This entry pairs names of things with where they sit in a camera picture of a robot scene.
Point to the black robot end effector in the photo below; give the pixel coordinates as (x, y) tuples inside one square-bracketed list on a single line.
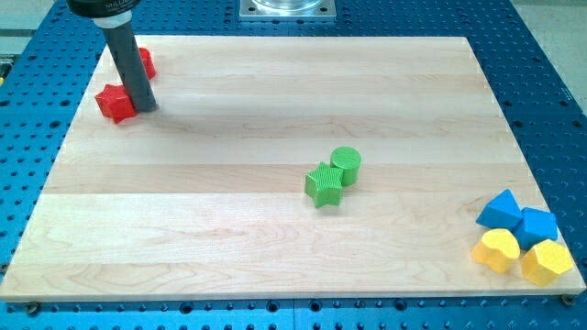
[(100, 8)]

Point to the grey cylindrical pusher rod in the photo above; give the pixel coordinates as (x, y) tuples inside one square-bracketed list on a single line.
[(121, 42)]

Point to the red star block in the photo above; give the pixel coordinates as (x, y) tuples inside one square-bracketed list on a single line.
[(114, 102)]

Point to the red circle block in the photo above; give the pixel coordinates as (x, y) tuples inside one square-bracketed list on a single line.
[(147, 62)]

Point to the green star block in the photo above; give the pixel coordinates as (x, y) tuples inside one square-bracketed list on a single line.
[(323, 185)]

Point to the blue perforated table plate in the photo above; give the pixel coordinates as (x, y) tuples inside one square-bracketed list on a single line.
[(47, 82)]

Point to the wooden board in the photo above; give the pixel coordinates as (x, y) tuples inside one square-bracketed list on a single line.
[(204, 198)]

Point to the green cylinder block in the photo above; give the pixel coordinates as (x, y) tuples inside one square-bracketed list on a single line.
[(348, 160)]

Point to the blue triangle block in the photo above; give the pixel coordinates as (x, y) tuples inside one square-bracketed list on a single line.
[(501, 212)]

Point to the yellow heart block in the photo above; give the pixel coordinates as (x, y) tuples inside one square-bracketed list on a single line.
[(497, 249)]

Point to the blue cube block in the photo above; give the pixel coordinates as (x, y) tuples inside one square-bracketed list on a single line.
[(535, 227)]

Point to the yellow pentagon block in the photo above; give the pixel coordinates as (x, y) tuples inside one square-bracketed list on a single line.
[(545, 262)]

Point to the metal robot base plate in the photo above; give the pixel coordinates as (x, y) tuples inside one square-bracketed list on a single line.
[(281, 9)]

